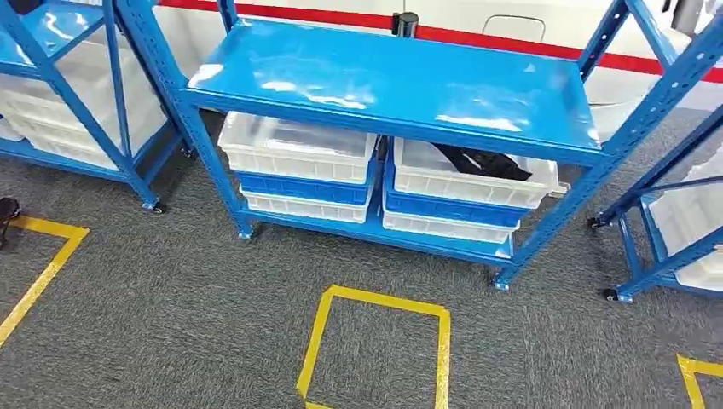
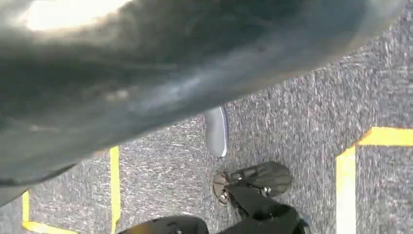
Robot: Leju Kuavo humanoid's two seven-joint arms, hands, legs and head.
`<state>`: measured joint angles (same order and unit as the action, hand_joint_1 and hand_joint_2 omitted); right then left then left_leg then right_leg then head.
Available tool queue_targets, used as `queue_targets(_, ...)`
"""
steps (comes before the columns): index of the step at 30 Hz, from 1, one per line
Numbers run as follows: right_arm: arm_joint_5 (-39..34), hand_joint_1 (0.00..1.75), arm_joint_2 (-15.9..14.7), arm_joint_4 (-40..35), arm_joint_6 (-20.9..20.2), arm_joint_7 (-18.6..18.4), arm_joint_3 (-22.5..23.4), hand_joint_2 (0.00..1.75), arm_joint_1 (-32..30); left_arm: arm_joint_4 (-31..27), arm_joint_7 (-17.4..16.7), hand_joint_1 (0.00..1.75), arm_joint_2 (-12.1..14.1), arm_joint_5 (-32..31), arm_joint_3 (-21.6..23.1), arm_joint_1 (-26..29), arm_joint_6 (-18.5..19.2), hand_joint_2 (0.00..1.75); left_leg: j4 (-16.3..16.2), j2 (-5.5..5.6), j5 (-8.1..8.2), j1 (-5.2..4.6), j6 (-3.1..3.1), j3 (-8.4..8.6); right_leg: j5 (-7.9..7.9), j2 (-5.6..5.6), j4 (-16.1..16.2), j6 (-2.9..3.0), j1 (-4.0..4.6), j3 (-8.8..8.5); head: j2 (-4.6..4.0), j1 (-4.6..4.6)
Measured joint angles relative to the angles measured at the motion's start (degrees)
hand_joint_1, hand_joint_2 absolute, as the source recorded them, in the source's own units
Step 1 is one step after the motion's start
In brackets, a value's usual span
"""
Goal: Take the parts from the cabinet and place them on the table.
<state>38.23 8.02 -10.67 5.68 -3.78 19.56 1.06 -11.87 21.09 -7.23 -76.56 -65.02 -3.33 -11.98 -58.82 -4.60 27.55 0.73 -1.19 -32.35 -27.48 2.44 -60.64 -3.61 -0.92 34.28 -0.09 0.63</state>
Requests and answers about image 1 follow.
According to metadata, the red barrier belt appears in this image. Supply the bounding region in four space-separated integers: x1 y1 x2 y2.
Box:
159 0 723 86

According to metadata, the black object on floor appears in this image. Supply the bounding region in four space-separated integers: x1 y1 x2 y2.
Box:
0 197 23 251

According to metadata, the white car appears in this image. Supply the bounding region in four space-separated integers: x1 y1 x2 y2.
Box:
152 0 723 143

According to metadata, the black stanchion post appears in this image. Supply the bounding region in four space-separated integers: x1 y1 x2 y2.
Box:
390 11 420 40

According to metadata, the blue metal shelf rack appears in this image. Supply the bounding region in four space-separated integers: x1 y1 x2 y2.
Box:
587 107 723 305
0 0 197 216
113 0 723 293

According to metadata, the blue plastic crate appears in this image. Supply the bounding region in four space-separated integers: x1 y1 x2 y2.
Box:
383 160 530 229
234 160 379 206

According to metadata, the black part in crate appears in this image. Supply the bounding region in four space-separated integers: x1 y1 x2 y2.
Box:
431 141 534 183

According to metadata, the yellow floor tape square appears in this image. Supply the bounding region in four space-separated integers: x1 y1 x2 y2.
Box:
296 284 453 409
0 215 91 349
675 354 723 409

